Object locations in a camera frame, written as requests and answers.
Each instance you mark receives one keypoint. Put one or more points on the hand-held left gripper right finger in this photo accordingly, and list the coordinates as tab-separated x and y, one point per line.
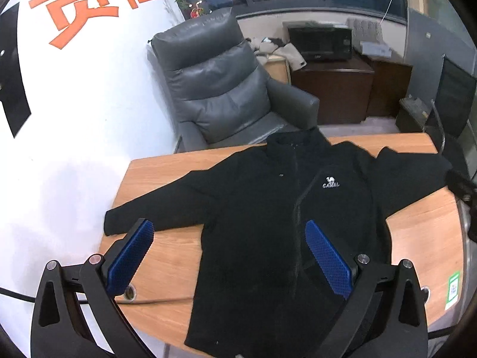
328	261

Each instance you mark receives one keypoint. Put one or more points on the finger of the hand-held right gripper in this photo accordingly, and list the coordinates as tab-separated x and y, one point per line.
460	183

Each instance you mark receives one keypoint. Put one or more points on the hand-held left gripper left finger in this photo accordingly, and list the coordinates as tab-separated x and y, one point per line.
130	257

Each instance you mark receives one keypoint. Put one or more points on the black fleece jacket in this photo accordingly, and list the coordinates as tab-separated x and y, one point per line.
253	212

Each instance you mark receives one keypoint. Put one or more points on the beige clothes pile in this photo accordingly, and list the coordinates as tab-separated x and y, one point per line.
290	54

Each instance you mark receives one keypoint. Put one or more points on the dark floor box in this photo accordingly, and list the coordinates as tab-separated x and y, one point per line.
413	113

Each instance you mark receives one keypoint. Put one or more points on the black mesh office chair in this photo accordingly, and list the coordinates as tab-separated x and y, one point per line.
452	93

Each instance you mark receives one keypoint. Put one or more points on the green sticker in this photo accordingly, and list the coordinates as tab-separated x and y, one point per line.
453	291

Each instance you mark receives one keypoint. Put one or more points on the grey metal cabinet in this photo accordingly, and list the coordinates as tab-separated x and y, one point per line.
425	37

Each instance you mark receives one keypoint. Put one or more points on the white paper stack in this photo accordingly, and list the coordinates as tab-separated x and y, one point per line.
374	49

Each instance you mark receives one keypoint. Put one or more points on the dark wooden cabinet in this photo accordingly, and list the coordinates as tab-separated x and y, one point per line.
331	89

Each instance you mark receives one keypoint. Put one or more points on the grey leather armchair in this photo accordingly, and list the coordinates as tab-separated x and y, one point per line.
216	82

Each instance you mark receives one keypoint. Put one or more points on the black printer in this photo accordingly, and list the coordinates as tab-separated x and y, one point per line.
320	43

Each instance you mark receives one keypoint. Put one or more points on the light wooden side cabinet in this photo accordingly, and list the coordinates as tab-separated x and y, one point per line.
277	69

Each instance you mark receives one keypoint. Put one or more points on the black wall panel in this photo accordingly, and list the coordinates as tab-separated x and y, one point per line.
11	82

